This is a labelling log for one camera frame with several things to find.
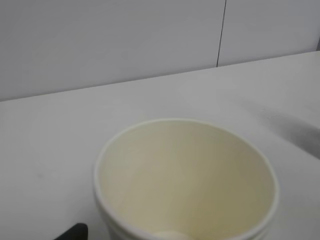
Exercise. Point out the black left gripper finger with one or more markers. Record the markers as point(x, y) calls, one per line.
point(79, 231)

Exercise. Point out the white paper cup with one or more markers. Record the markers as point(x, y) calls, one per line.
point(182, 179)

